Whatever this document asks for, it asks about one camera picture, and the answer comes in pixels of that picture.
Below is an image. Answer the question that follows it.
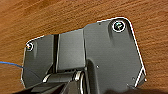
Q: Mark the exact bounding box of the thin blue cable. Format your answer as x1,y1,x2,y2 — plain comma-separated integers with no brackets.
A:
0,60,27,70

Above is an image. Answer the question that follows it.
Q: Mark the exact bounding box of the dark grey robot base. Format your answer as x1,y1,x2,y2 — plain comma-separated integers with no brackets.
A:
20,16,147,94

